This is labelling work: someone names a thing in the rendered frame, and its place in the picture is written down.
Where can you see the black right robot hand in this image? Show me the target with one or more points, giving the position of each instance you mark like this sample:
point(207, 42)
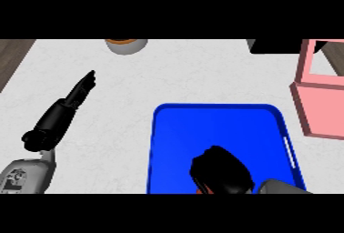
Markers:
point(221, 171)

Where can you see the black appliance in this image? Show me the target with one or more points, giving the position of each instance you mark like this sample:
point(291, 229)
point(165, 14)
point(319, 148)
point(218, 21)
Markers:
point(279, 46)

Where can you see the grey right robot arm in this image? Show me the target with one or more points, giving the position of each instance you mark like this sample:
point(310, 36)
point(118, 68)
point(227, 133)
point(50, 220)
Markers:
point(279, 187)

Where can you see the grey cup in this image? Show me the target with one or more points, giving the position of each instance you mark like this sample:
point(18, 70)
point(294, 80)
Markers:
point(125, 46)

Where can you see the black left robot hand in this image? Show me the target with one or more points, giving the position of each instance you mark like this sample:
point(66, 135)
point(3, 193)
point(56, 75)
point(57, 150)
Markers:
point(56, 118)

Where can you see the blue tray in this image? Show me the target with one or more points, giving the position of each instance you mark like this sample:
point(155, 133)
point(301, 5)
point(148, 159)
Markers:
point(218, 133)

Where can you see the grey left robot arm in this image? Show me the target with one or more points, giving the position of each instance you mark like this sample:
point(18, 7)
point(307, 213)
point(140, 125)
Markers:
point(26, 174)

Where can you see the pink box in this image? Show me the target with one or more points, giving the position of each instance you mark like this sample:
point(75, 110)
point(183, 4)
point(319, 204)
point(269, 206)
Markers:
point(320, 103)

